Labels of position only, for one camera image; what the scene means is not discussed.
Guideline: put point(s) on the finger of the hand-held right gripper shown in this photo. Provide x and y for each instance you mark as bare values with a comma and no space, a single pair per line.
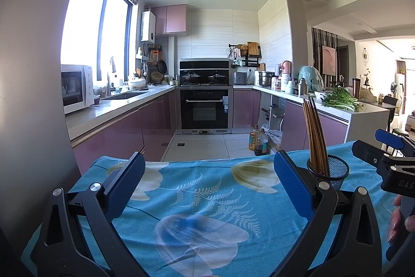
389,138
366,152

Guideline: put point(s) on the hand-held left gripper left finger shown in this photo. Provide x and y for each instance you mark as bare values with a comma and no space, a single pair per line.
129,183

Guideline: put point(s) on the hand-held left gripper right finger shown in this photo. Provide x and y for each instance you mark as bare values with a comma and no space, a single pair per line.
291,183

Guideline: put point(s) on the black mesh utensil holder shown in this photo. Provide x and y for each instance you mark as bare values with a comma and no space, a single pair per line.
337,171

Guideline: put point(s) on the bunch of wooden chopsticks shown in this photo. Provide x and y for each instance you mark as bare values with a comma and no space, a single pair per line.
316,140

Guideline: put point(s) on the person's right hand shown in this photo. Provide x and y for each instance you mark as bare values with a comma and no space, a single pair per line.
396,221

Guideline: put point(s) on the black dining chair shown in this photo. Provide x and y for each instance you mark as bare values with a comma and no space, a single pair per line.
390,105

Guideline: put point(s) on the dark cooking oil bottle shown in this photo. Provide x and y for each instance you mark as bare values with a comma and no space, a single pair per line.
262,145

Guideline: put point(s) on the yellow cooking oil bottle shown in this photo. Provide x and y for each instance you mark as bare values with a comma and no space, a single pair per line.
253,140

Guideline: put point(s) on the bunch of green vegetables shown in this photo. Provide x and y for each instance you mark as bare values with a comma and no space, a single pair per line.
340,100

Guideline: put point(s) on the brown tumbler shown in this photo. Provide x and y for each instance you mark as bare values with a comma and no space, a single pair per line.
356,88

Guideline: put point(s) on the pink base cabinet run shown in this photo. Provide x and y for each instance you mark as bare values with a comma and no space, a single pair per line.
146,124
243,108

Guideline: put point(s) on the white kitchen countertop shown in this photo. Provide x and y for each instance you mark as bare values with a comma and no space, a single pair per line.
100,111

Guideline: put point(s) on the kitchen sink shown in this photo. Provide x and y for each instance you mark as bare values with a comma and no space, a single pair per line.
123,96

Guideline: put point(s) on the steel thermos bottle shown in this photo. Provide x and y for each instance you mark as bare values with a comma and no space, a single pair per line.
302,88

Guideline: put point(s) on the blue floral tablecloth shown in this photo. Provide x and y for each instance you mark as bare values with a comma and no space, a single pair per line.
210,225

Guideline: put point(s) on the mint green air fryer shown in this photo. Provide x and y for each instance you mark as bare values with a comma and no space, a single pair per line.
308,77

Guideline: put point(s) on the white casserole pot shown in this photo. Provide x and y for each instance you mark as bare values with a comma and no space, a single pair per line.
137,84

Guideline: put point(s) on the black built-in oven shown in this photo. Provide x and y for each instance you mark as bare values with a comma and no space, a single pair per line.
204,111

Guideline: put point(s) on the white microwave oven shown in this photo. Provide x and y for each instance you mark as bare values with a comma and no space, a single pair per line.
87,85

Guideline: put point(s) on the steel stockpot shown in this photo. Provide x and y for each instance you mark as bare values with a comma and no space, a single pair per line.
266,79

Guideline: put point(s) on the woven basket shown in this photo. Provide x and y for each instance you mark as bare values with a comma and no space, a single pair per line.
157,77

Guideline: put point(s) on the wooden slat partition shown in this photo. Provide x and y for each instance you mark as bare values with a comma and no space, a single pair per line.
316,50

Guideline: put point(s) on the pink electric kettle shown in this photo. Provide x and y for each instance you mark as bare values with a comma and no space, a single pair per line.
286,67

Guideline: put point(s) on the black frying pan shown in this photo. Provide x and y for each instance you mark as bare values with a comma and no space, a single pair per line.
162,67

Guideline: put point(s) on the black lidded wok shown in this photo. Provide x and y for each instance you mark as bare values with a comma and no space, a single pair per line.
217,76
191,75

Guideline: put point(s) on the wooden cutting board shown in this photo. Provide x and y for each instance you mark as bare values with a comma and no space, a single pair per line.
253,49

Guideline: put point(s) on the black stove hood unit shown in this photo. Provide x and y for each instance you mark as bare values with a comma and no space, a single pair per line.
204,64

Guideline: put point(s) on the kitchen window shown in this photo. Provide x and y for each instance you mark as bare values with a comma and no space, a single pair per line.
84,20

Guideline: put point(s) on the wall clock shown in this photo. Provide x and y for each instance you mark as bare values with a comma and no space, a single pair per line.
365,56

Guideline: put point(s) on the pink wall picture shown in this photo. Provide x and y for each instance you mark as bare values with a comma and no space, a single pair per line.
329,59

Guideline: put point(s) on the black wall rack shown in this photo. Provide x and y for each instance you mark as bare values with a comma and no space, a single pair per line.
253,61

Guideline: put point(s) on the white wall water heater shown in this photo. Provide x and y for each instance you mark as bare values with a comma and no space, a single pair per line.
148,25

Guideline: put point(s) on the pink wall cabinet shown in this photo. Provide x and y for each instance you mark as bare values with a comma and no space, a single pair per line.
175,19

